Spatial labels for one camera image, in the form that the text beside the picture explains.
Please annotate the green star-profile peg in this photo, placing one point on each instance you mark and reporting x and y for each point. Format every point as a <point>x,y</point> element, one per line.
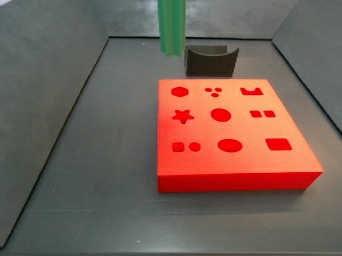
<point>171,13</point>

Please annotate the red shape-sorting block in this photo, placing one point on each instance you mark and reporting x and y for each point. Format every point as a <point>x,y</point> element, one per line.
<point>227,138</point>

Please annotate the dark grey curved holder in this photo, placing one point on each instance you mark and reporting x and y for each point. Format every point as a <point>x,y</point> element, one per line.
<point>210,61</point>

